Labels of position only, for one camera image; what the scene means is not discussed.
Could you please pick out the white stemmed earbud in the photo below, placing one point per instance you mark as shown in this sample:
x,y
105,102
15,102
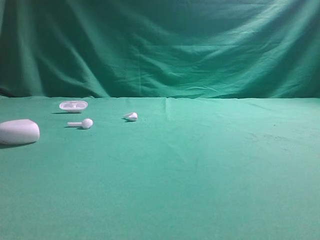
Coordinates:
x,y
85,124

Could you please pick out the white earbud case lid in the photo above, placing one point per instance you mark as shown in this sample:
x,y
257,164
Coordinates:
x,y
73,106

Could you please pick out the white earbud case body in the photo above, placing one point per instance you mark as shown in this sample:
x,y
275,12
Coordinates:
x,y
19,132

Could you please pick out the green backdrop cloth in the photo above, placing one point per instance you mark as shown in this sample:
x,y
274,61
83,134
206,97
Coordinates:
x,y
160,48

